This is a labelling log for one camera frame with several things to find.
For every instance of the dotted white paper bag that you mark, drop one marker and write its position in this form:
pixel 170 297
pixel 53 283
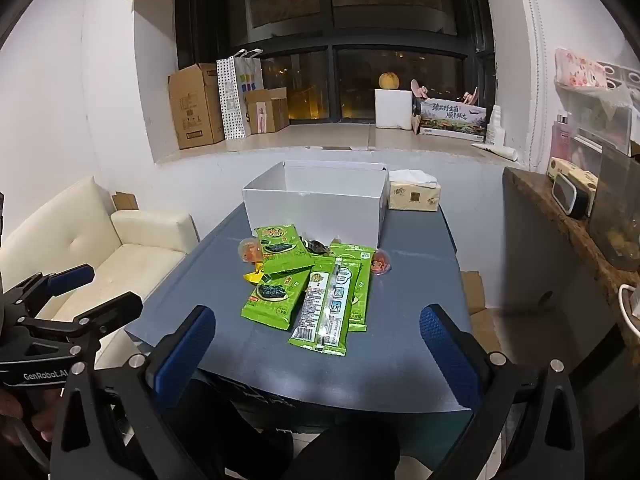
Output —
pixel 231 105

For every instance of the cardboard flap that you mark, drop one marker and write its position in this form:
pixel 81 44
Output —
pixel 125 201

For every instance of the long green snack packet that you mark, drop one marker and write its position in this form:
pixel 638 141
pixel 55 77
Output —
pixel 325 315

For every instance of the cream leather sofa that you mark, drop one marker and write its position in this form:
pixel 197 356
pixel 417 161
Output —
pixel 100 260

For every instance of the pink bottle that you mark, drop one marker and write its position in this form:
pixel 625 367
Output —
pixel 561 137

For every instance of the white wall pipe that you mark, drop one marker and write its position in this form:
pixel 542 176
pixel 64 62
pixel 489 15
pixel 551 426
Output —
pixel 535 60

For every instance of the brown stone counter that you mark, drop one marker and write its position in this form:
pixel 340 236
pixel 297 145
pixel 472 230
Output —
pixel 560 220

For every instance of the yellow pomelo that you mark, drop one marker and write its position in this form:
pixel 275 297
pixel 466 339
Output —
pixel 389 81

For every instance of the dark jelly cup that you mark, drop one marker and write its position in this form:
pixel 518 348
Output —
pixel 316 246

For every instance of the orange jelly cup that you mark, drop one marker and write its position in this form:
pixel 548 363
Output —
pixel 248 251

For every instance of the black desk clock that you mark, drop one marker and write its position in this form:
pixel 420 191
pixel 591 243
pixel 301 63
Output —
pixel 570 197

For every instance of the white cardboard box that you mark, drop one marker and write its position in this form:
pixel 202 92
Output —
pixel 320 205

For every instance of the yellow tissue pack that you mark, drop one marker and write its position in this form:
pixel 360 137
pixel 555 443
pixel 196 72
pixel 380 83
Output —
pixel 414 195

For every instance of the yellow snack packet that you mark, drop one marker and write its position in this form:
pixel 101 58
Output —
pixel 254 276

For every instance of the clear plastic container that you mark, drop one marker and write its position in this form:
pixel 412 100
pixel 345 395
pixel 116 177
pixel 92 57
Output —
pixel 617 205

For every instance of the white bag with coloured squares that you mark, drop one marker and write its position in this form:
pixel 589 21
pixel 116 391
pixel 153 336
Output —
pixel 250 77

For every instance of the pink floral pouch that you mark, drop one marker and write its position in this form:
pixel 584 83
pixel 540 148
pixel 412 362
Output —
pixel 580 67

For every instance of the large brown cardboard box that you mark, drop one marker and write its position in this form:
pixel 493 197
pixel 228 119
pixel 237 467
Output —
pixel 192 110

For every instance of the red jelly cup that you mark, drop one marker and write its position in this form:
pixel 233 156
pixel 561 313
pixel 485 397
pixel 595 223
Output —
pixel 381 262

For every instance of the dark window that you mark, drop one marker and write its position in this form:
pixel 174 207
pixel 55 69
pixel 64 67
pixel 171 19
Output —
pixel 350 35

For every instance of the white tube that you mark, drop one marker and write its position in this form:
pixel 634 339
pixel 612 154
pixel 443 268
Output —
pixel 495 150

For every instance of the printed landscape gift box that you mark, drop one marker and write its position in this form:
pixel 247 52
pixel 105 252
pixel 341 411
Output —
pixel 452 120

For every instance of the white foam box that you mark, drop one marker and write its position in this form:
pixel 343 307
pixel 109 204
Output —
pixel 394 109

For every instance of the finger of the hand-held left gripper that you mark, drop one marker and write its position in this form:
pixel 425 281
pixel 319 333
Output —
pixel 70 278
pixel 114 307

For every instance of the small brown cardboard box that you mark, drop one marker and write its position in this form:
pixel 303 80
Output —
pixel 267 112

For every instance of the flat cardboard sheets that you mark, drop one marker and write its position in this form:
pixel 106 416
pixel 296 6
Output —
pixel 475 300

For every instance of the pink toy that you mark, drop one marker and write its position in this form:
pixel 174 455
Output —
pixel 471 95
pixel 419 90

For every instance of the yellow patterned box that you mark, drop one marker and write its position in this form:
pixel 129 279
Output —
pixel 575 170

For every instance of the white wall rack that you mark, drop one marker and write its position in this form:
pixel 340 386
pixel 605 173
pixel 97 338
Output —
pixel 600 120

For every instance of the white plastic bottle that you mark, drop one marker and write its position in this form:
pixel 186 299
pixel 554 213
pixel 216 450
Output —
pixel 495 127

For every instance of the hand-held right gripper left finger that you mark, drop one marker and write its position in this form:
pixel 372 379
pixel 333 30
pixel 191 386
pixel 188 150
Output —
pixel 184 355

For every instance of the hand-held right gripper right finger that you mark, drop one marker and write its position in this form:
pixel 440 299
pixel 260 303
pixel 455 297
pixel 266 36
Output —
pixel 450 355

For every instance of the small brown paper bag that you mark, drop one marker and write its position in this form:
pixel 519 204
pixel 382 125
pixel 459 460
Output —
pixel 416 122

